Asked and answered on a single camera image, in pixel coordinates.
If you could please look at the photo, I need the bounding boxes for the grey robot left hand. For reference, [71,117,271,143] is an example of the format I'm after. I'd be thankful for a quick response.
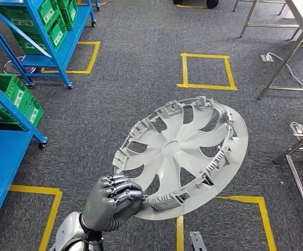
[81,174,147,233]

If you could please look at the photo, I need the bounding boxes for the grey plastic wheel hubcap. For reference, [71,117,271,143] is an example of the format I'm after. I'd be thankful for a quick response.
[112,96,249,221]

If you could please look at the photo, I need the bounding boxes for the blue steel shelf rack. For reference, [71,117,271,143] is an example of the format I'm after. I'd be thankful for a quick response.
[0,0,101,90]
[0,73,48,243]

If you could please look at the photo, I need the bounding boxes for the green plastic crate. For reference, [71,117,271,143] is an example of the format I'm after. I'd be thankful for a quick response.
[57,0,79,32]
[0,73,28,113]
[0,5,50,55]
[0,97,45,130]
[48,15,69,52]
[38,0,61,28]

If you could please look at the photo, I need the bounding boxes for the robot body bracket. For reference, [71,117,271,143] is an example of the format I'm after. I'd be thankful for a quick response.
[188,231,206,251]

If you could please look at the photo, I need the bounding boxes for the steel frame table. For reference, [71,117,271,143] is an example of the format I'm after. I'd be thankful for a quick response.
[232,0,301,39]

